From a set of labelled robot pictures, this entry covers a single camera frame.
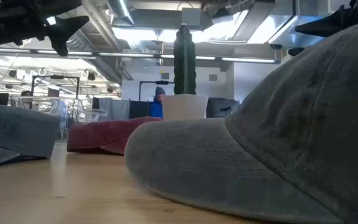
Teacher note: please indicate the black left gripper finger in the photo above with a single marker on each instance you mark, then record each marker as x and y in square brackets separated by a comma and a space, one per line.
[61, 31]
[61, 6]

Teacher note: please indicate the grey cap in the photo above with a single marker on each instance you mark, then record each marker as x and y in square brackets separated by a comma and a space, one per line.
[14, 130]
[275, 149]

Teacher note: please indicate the dark red cap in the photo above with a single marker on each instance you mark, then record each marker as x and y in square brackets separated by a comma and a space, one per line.
[104, 133]

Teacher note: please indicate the clear acrylic hat stand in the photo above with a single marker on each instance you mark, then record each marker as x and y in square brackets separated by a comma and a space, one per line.
[82, 109]

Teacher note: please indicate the long ceiling light strip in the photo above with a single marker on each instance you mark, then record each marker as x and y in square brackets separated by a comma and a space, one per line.
[126, 55]

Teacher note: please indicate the grey partition panel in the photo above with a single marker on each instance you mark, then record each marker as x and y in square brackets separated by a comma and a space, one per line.
[115, 109]

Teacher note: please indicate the green cactus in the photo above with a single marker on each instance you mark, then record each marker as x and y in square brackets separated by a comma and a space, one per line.
[184, 62]

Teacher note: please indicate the white faceted plant pot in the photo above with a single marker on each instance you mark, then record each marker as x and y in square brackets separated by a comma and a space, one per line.
[185, 107]

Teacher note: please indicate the person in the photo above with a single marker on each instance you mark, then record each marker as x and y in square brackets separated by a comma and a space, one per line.
[156, 109]

